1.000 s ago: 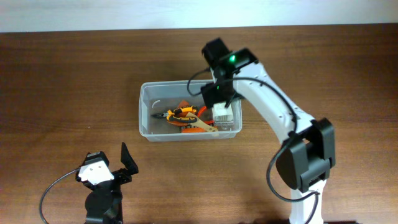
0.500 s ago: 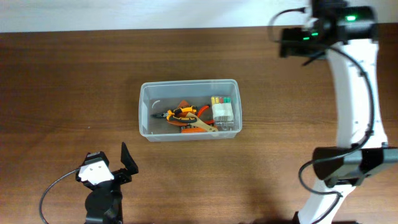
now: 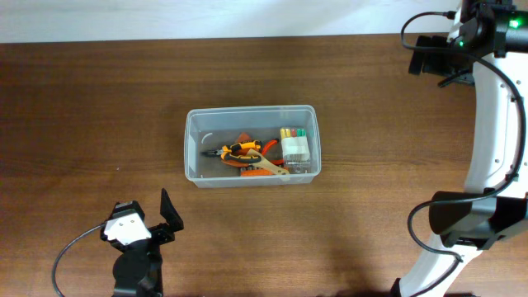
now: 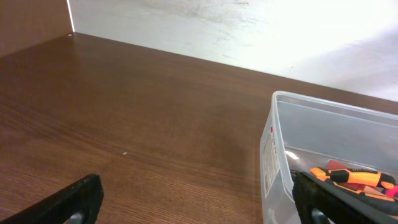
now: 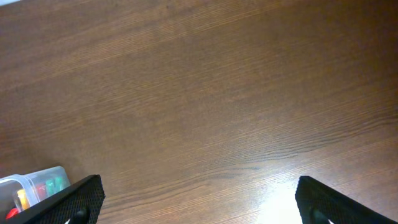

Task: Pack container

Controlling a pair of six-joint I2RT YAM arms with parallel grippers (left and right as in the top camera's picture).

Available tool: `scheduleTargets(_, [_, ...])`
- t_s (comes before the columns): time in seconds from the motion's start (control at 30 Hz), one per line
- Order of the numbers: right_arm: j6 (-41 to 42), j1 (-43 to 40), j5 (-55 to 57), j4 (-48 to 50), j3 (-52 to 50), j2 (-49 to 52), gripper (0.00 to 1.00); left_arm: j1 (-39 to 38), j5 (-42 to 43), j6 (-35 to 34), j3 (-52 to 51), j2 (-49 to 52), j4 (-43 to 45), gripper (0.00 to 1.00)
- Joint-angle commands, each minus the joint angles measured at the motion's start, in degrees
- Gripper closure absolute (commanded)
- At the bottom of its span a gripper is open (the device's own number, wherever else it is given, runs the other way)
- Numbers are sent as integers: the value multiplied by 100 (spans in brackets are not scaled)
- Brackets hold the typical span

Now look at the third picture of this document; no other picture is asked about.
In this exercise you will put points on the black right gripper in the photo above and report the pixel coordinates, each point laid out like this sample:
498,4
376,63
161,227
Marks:
431,64

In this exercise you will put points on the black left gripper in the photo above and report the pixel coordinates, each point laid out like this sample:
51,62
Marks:
166,233

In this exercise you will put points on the orange screwdriver bit holder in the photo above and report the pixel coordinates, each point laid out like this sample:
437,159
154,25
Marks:
252,171

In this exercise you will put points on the orange black long-nose pliers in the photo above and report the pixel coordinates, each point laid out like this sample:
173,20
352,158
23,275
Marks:
236,152

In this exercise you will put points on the orange scraper wooden handle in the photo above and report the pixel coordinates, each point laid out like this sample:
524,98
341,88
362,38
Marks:
264,163

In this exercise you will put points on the red black small cutters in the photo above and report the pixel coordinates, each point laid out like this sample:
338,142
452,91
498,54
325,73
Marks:
267,147

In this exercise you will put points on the clear box coloured screwdrivers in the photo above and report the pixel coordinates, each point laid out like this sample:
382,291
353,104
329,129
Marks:
295,149

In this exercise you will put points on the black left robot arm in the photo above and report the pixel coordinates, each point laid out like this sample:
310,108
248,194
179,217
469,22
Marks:
138,269

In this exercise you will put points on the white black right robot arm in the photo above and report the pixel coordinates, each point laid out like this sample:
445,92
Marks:
486,48

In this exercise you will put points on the clear plastic container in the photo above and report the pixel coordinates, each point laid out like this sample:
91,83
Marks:
210,129

